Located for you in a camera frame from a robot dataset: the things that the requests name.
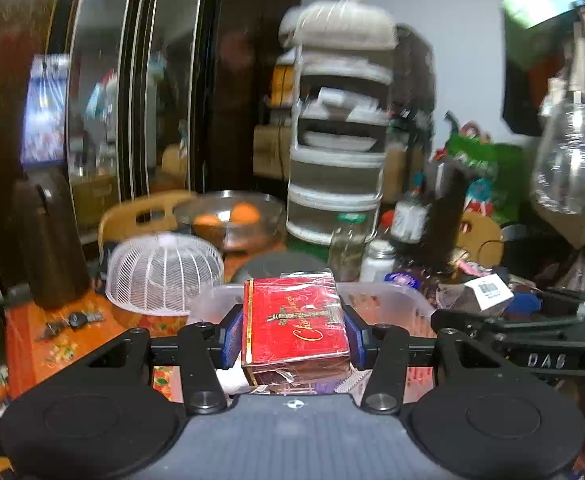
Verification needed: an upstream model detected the bottle with white label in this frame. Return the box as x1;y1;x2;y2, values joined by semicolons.
390;187;429;246

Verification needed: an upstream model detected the blue lid jar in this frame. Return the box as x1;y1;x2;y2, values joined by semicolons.
383;271;423;291

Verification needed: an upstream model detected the tall dark wrapped appliance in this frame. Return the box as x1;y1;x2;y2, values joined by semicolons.
425;160;473;271

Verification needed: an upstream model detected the large dark wrapped box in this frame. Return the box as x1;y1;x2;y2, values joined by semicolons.
387;25;436;201

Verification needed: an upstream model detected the glass bowl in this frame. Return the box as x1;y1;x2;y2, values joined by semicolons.
174;190;287;256

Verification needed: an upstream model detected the bunch of keys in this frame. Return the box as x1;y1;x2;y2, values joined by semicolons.
37;310;104;342

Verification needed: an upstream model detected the hanging printed packet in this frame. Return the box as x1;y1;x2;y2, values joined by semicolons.
20;54;70;166

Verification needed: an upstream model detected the clear plastic basket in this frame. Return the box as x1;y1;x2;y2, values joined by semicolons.
187;282;436;341

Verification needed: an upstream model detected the green shopping bag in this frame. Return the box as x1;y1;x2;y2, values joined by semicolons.
445;115;523;221

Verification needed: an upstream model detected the dark mirrored wardrobe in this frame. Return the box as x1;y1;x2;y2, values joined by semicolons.
0;0;318;306

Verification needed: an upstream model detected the dark brown thermos jug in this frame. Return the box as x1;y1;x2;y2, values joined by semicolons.
12;167;90;311

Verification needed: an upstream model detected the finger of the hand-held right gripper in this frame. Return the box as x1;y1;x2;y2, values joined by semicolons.
431;309;585;343
505;286;585;317

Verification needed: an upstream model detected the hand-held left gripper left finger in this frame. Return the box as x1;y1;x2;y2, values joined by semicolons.
37;307;246;415

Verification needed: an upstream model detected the white tiered food rack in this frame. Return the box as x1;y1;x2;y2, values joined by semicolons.
277;0;398;247

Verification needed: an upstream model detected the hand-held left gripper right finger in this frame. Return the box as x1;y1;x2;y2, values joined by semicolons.
345;307;538;413

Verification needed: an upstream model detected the small white carton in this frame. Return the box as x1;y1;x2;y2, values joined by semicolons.
437;276;516;313

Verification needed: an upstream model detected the white lid jar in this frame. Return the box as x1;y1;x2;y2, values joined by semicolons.
359;239;397;283

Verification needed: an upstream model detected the wooden chair back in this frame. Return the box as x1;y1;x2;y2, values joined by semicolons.
97;190;196;261

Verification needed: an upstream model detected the white mesh food cover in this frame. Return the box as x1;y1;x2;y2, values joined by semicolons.
105;232;224;317

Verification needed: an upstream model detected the wooden board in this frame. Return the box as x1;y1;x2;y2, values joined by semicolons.
455;210;504;266

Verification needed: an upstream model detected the plastic bag with ladle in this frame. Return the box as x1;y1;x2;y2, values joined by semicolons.
530;77;585;251

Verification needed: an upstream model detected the small red box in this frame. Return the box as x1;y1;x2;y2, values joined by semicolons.
241;274;352;391

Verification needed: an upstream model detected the silver patterned box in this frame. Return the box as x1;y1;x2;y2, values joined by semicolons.
333;371;371;395

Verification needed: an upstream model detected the glass jar green lid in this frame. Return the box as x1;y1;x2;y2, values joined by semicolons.
329;212;368;283

